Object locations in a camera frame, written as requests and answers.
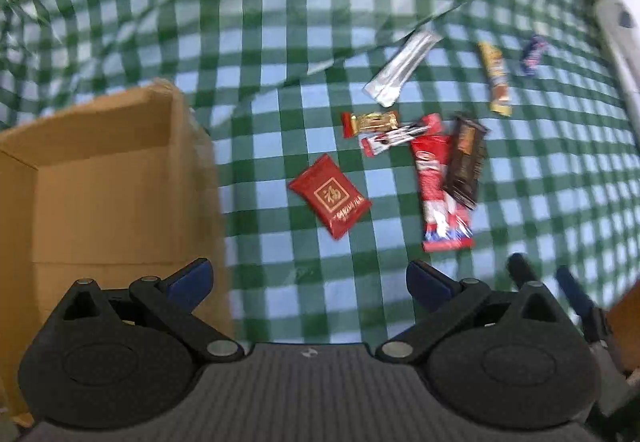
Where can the dark brown snack packet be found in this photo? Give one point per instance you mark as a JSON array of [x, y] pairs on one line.
[[465, 162]]

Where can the long red snack packet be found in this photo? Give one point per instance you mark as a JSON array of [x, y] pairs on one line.
[[434, 187]]

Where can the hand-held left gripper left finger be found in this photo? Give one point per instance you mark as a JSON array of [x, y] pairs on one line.
[[192, 279]]

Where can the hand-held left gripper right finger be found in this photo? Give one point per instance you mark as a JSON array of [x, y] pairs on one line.
[[425, 279]]

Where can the yellow snack bar packet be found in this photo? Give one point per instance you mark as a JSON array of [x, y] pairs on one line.
[[495, 77]]

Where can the small blue candy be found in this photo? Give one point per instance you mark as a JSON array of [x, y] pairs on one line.
[[532, 55]]

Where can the red white black snack wrapper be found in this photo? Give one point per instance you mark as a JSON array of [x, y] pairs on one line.
[[390, 138]]

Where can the red square snack packet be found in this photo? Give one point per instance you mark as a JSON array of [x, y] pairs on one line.
[[330, 197]]

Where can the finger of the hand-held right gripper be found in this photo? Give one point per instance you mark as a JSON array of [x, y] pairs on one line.
[[575, 292], [520, 266]]

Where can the gold and red candy bar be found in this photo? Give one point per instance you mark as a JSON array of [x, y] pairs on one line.
[[372, 122]]

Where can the brown cardboard box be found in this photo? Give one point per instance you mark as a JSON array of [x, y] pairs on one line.
[[100, 197]]

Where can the green checkered cloth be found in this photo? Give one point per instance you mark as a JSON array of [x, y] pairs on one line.
[[280, 22]]

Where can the silver stick packet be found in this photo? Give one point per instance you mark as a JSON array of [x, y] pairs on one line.
[[400, 67]]

